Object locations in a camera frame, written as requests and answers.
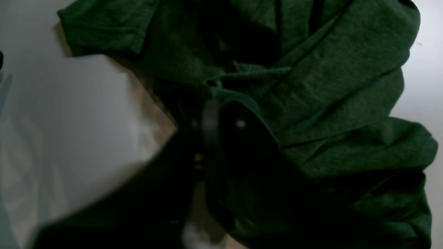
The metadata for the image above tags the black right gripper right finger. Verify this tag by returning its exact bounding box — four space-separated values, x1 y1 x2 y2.
202 100 288 236

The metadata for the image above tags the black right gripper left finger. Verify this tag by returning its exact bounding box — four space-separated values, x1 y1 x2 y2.
32 103 208 249

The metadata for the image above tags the dark green t-shirt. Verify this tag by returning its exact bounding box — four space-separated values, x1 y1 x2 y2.
57 0 438 249

